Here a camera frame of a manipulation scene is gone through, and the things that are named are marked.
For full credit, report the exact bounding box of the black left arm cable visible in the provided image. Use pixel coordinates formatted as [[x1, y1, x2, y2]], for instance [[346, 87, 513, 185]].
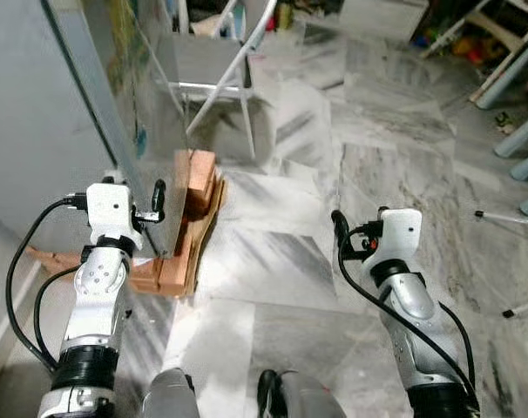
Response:
[[34, 265, 84, 368], [4, 197, 89, 371]]

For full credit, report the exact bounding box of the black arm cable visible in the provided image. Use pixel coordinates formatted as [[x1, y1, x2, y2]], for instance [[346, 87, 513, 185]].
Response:
[[336, 222, 479, 410], [34, 265, 84, 368], [4, 197, 89, 371]]

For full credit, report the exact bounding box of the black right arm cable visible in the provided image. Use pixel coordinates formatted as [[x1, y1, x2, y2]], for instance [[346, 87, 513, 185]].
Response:
[[336, 222, 479, 410]]

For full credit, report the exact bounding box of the grey right robot leg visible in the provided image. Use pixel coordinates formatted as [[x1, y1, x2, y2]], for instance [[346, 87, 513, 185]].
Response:
[[257, 369, 345, 418]]

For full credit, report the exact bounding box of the white metal folding chair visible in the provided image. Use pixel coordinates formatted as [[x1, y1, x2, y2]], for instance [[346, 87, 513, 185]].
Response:
[[164, 0, 278, 162]]

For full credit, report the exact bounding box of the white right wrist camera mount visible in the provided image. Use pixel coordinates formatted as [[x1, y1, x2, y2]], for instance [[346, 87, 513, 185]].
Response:
[[376, 207, 423, 266]]

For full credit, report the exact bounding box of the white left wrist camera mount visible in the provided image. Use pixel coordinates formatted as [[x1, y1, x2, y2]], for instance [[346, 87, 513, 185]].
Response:
[[84, 181, 145, 252]]

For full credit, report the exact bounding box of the colourful toy pile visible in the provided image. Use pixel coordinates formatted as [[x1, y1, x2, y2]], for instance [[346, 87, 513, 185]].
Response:
[[412, 0, 528, 69]]

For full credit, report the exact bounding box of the orange brick fridge stand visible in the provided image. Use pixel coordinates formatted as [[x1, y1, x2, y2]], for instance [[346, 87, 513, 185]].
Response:
[[24, 148, 227, 299]]

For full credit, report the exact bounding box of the grey left robot leg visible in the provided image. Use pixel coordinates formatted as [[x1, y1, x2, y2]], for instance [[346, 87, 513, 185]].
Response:
[[142, 367, 200, 418]]

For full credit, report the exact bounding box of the grey fridge body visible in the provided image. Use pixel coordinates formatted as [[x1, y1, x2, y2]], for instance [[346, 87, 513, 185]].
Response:
[[0, 0, 156, 262]]

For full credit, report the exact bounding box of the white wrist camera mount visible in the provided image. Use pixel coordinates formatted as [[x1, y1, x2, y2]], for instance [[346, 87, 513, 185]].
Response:
[[84, 181, 145, 252], [376, 207, 423, 266]]

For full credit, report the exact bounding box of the white rod with black tip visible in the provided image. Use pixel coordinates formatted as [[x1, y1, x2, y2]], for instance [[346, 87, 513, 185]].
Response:
[[504, 299, 528, 318], [473, 209, 528, 225]]

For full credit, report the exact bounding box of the grey storage box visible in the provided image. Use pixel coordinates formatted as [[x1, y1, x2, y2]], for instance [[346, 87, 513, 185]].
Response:
[[338, 0, 428, 43]]

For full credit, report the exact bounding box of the light blue furniture frame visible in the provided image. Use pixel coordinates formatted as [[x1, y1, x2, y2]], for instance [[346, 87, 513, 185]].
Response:
[[473, 35, 528, 219]]

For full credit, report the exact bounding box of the grey robot leg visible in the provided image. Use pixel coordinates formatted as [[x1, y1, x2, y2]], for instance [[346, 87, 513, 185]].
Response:
[[142, 367, 200, 418], [257, 369, 345, 418]]

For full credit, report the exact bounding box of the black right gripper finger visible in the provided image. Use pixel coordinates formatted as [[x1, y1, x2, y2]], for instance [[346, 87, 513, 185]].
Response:
[[330, 209, 352, 262]]

